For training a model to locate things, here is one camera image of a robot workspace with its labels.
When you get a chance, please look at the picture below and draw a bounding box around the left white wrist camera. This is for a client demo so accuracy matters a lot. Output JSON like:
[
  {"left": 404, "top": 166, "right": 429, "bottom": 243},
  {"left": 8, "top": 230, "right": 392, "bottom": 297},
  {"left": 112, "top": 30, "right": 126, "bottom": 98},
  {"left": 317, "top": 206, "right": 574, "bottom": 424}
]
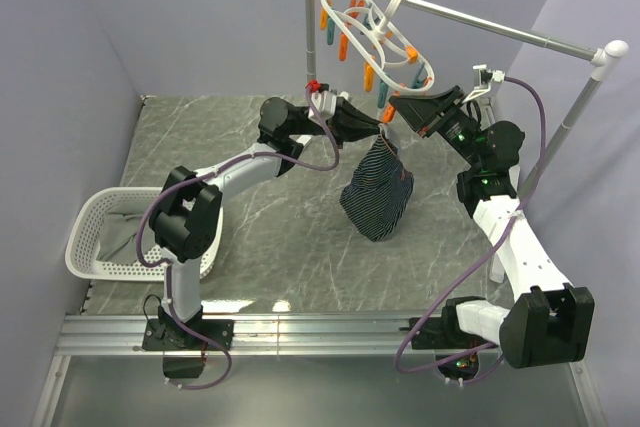
[{"left": 307, "top": 79, "right": 338, "bottom": 123}]

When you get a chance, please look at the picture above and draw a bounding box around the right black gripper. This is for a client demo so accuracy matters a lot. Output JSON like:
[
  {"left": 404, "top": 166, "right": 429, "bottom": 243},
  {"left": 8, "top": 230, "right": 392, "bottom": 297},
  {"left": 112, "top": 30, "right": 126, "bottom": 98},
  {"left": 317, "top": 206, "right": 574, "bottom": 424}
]
[{"left": 389, "top": 87, "right": 483, "bottom": 170}]

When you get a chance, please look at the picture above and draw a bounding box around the white metal drying rack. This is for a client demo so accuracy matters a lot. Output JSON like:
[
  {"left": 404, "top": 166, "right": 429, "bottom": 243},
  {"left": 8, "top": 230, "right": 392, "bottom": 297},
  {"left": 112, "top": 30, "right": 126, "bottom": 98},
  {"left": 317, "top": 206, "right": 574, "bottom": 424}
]
[{"left": 299, "top": 0, "right": 630, "bottom": 284}]

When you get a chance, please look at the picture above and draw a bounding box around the grey cloth in basket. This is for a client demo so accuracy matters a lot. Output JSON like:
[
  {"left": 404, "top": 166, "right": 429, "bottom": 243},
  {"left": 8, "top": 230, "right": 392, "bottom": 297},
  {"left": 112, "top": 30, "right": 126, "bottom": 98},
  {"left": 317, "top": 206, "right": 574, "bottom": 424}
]
[{"left": 96, "top": 212, "right": 143, "bottom": 265}]

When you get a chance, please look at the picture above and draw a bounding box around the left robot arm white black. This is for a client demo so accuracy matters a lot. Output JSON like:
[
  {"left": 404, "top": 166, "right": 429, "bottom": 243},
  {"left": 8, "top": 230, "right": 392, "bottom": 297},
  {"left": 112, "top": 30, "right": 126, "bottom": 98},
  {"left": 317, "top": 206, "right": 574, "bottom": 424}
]
[{"left": 142, "top": 91, "right": 379, "bottom": 350}]

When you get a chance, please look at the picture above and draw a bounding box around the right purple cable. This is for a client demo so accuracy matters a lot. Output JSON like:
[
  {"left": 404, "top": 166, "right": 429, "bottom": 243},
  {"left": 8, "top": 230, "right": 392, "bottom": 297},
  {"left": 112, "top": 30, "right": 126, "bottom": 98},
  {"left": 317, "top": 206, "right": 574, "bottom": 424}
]
[{"left": 394, "top": 75, "right": 549, "bottom": 374}]

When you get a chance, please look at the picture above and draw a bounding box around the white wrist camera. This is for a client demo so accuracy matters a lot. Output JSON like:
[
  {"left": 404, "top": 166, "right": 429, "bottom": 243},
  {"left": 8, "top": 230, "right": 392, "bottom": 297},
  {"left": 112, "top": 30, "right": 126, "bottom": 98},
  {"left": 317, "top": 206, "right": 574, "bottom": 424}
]
[
  {"left": 307, "top": 79, "right": 338, "bottom": 123},
  {"left": 462, "top": 64, "right": 506, "bottom": 103}
]

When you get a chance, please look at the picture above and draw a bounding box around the aluminium mounting rail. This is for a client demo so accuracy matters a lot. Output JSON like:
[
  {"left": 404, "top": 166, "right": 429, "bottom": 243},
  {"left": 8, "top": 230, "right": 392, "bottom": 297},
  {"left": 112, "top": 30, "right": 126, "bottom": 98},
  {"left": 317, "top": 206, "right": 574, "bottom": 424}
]
[{"left": 54, "top": 311, "right": 418, "bottom": 357}]

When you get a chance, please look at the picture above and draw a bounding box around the navy striped underwear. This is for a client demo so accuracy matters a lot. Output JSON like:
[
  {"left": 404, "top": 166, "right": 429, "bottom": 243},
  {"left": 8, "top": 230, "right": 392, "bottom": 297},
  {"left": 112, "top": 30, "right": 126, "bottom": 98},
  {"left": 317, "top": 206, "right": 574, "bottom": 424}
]
[{"left": 339, "top": 124, "right": 415, "bottom": 242}]

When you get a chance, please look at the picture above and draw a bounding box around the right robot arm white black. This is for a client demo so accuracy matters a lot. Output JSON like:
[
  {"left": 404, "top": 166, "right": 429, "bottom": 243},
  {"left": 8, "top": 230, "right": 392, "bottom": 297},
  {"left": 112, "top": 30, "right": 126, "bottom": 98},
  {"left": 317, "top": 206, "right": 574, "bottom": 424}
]
[{"left": 390, "top": 87, "right": 595, "bottom": 372}]

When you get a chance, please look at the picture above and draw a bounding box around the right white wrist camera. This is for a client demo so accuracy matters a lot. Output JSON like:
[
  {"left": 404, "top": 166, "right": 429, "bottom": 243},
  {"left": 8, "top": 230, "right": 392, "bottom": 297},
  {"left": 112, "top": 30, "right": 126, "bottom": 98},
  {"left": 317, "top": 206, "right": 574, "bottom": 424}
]
[{"left": 462, "top": 64, "right": 506, "bottom": 103}]

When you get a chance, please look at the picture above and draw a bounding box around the white perforated laundry basket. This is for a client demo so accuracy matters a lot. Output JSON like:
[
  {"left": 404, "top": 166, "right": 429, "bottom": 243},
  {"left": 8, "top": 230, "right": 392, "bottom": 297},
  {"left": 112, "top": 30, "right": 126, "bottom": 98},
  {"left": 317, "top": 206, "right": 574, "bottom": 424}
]
[{"left": 65, "top": 186, "right": 224, "bottom": 283}]

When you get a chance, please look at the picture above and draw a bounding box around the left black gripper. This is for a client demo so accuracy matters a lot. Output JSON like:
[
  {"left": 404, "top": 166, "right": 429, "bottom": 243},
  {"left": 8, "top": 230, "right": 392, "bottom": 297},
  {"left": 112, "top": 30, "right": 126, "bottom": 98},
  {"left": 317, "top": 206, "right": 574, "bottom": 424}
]
[{"left": 290, "top": 98, "right": 389, "bottom": 150}]

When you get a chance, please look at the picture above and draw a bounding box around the white oval clip hanger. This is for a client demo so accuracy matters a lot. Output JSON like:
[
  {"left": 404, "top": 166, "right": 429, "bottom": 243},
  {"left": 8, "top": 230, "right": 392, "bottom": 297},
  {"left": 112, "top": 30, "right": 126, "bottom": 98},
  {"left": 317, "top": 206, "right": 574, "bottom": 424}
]
[{"left": 321, "top": 0, "right": 435, "bottom": 123}]

